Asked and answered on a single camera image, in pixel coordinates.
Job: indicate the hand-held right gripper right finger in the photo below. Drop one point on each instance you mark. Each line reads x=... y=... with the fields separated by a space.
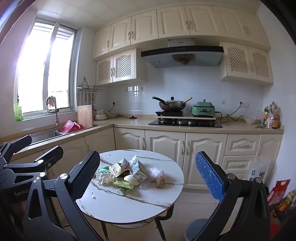
x=209 y=176

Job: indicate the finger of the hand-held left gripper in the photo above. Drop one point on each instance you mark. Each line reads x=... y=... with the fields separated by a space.
x=19 y=143
x=52 y=155

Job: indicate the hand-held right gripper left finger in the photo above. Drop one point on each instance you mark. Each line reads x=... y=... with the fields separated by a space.
x=89 y=171

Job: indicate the green white packet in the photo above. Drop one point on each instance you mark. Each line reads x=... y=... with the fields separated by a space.
x=102 y=170
x=122 y=191

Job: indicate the white tissue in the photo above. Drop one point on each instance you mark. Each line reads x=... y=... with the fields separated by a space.
x=105 y=179

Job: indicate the yellow wrapper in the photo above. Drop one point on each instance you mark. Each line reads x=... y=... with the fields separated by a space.
x=116 y=169

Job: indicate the small white orange carton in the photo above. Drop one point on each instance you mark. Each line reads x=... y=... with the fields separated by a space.
x=124 y=163

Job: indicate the green snack wrapper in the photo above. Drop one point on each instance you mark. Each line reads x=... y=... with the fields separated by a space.
x=123 y=183

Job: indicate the white eggshell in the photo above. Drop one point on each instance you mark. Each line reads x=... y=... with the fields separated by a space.
x=131 y=180

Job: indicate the clear wrapper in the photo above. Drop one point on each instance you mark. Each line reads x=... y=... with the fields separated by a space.
x=134 y=160

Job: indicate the ginger root piece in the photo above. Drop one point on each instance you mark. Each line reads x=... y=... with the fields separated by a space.
x=160 y=182

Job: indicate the white green milk carton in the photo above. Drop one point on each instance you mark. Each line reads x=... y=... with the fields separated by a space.
x=138 y=171

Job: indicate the clear plastic bag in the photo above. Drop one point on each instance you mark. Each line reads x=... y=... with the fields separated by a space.
x=156 y=173

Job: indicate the steel kitchen sink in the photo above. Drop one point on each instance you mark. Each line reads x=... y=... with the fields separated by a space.
x=46 y=135

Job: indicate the small white crumbs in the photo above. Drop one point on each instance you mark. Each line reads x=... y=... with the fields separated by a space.
x=93 y=197

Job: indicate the green dish soap bottle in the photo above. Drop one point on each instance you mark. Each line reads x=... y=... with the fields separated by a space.
x=19 y=113

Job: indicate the red plastic basket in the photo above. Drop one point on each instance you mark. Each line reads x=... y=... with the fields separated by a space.
x=69 y=127

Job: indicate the metal kitchen faucet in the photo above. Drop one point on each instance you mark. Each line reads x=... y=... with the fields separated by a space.
x=56 y=115

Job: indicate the white green rice bag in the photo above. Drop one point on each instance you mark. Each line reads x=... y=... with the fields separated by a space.
x=259 y=172

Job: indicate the wooden cutting board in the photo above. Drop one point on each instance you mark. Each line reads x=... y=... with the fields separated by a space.
x=85 y=115

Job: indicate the cream lower kitchen cabinets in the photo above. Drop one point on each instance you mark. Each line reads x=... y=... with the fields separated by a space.
x=161 y=143

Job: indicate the cream kitchen cabinets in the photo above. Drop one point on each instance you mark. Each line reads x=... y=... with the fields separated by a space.
x=175 y=23
x=161 y=143

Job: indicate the black glass gas stove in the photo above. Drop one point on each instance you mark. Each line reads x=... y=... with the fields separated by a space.
x=185 y=123

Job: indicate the stack of white bowls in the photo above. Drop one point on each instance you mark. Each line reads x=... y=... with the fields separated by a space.
x=101 y=114

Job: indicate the round white marble table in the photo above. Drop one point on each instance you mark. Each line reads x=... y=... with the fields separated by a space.
x=148 y=197

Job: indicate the green electric cooking pot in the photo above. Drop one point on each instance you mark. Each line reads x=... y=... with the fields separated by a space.
x=203 y=109

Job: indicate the white bowl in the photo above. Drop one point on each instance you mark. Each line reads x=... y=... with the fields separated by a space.
x=252 y=120

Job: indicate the red rice bag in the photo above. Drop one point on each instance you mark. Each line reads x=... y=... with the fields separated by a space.
x=278 y=192

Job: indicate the black induction cooker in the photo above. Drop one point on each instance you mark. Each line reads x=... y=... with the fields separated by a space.
x=170 y=113

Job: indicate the sliding window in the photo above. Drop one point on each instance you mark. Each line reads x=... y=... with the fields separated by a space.
x=46 y=69

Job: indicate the wooden spatula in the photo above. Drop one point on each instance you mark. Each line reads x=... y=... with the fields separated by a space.
x=187 y=99

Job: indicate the yellow cooking oil bottle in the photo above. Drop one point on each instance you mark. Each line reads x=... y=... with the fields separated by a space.
x=288 y=200

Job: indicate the cluster of condiment bottles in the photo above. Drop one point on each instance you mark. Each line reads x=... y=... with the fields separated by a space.
x=272 y=115

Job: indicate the cream lattice door cabinet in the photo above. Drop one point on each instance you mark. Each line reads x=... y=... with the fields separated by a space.
x=120 y=66
x=247 y=62

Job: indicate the black grey range hood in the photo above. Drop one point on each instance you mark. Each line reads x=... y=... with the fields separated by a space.
x=182 y=56

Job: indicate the cream upper kitchen cabinets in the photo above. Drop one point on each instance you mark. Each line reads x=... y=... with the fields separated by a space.
x=175 y=23

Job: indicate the wall utensil rack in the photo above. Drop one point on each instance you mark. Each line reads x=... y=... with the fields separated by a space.
x=89 y=89

